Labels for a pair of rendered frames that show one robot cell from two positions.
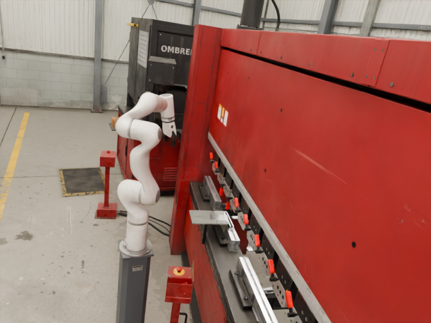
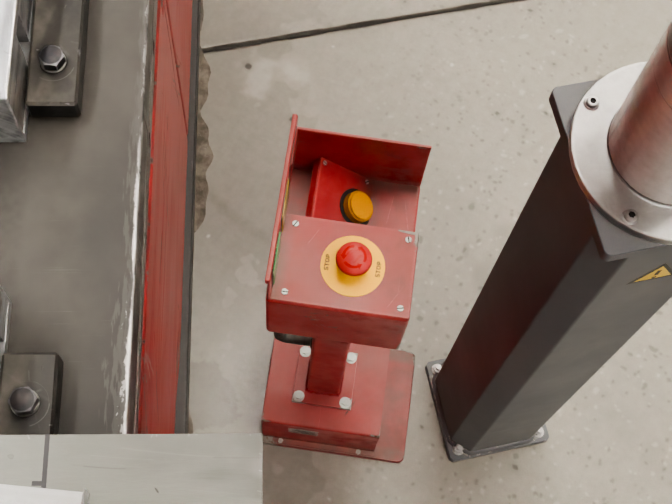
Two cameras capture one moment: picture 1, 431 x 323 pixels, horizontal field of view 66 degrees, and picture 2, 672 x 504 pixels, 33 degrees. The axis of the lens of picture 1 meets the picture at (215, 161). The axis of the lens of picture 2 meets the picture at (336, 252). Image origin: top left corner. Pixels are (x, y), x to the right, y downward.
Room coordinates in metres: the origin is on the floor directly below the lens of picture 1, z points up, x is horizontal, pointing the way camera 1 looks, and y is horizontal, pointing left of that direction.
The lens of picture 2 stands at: (2.19, 0.15, 1.96)
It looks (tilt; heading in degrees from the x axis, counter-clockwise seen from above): 69 degrees down; 187
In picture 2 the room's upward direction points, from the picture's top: 8 degrees clockwise
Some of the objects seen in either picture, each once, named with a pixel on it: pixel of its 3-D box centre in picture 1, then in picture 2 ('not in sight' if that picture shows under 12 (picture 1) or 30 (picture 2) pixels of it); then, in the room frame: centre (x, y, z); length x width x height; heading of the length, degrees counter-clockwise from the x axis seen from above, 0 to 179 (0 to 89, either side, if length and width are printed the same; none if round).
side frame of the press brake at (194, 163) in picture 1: (223, 153); not in sight; (3.14, -0.06, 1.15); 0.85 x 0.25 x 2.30; 105
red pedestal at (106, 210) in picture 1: (106, 184); not in sight; (3.48, 1.22, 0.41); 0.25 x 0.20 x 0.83; 105
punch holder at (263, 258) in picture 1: (272, 254); not in sight; (1.41, -0.36, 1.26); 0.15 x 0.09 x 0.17; 15
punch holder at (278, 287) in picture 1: (288, 282); not in sight; (1.21, -0.41, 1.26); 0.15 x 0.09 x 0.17; 15
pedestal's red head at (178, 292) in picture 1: (179, 280); (347, 236); (1.70, 0.10, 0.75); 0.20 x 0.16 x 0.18; 7
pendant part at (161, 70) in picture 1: (158, 103); not in sight; (3.23, 0.65, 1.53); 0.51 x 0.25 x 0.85; 11
